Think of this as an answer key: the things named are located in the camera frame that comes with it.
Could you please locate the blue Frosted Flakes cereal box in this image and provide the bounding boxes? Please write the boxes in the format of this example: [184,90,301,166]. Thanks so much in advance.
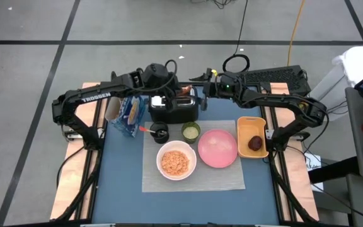
[105,95,147,138]

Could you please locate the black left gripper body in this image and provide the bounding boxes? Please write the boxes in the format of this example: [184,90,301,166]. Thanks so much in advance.
[142,64,182,103]

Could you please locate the black computer case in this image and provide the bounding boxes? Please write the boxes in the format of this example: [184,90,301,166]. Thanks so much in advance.
[238,65,312,97]

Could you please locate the green cup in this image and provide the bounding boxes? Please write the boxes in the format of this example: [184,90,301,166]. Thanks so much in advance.
[181,121,201,144]

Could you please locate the pink plate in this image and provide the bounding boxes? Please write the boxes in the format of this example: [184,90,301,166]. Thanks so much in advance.
[197,129,239,169]

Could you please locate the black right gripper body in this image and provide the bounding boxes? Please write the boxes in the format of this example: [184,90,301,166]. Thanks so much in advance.
[202,71,242,99]

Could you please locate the spoon with red handle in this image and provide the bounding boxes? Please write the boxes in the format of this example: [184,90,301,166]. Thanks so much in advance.
[139,125,167,136]

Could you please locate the yellow extension cable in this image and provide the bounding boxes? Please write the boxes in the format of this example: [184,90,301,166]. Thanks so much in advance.
[287,0,307,67]

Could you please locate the black aluminium table frame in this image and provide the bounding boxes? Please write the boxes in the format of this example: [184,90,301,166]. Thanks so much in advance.
[55,71,320,227]

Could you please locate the white paper sheet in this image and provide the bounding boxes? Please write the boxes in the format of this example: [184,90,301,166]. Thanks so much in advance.
[303,153,325,192]

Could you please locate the light wood side board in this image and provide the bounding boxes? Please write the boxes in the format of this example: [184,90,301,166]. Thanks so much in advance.
[262,82,320,221]
[49,82,110,221]

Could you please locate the white bowl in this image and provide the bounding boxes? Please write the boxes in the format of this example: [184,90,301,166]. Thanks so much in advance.
[156,140,197,182]

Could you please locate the white lined trash bin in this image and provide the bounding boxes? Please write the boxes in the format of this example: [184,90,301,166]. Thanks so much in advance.
[307,46,363,122]

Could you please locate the orange cereal flakes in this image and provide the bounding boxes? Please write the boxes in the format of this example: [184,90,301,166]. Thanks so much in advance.
[161,150,190,177]

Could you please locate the black hanging cable with coil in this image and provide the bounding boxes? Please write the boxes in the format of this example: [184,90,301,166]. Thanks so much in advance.
[222,0,251,75]

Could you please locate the yellow rectangular tray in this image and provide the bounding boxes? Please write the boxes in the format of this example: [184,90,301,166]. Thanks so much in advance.
[237,116,270,159]

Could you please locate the black cup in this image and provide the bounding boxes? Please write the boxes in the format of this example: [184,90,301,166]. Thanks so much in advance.
[149,122,170,144]

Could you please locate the beige woven placemat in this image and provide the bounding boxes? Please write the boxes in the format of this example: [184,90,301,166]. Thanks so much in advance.
[141,119,246,193]

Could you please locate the dark red apple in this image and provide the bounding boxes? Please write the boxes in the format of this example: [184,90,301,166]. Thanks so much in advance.
[248,135,263,152]

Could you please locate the black two-slot toaster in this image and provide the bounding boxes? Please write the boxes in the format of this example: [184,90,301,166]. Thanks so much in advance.
[147,85,200,124]

